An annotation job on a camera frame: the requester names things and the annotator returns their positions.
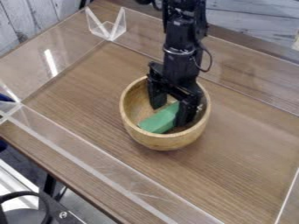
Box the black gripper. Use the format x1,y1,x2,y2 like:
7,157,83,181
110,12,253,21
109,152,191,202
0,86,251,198
147,46,203,127

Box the green rectangular block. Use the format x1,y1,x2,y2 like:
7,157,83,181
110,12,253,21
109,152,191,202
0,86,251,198
138,101,179,134

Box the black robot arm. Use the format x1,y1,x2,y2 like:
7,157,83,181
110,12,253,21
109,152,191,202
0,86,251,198
147,0,210,127

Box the brown wooden bowl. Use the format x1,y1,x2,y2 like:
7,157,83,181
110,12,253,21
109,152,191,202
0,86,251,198
119,77,211,151

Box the clear acrylic tray barrier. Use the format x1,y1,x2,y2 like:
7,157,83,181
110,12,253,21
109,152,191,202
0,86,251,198
0,2,299,224

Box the blue object at edge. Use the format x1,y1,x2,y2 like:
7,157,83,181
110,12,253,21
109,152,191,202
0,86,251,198
0,93,16,152

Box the black table leg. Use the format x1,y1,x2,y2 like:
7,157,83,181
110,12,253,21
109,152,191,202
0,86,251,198
43,174,58,197

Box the black cable loop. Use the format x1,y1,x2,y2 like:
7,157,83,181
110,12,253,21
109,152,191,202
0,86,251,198
0,191,55,224

